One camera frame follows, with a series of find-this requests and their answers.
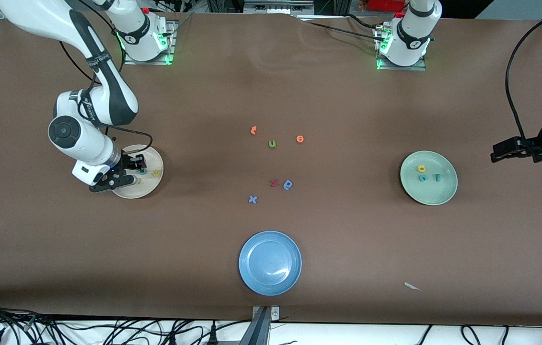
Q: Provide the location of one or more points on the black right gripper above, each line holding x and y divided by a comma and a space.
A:
130, 162

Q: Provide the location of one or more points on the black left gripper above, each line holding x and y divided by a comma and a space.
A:
533, 144

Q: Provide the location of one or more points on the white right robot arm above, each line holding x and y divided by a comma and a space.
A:
84, 143

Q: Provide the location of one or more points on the beige brown plate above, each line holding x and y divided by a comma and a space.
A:
151, 187

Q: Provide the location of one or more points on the green plate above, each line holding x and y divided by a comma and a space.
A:
436, 191

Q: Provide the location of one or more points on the blue foam letter x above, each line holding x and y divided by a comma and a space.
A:
252, 199

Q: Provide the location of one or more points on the blue plate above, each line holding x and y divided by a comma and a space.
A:
270, 263

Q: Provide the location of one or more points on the white paper scrap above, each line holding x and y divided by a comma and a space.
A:
411, 286

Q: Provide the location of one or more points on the black power plug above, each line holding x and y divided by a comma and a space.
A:
172, 339
213, 334

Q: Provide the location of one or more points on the red box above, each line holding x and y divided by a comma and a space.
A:
386, 5

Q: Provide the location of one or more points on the grey power strip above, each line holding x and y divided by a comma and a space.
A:
275, 7

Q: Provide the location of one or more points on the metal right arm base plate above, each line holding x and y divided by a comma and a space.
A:
171, 45

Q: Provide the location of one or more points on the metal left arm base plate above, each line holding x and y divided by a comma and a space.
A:
402, 68

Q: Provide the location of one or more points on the aluminium frame corner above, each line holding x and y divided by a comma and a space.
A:
2, 14

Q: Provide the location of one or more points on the metal table edge bracket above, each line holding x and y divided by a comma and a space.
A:
261, 330

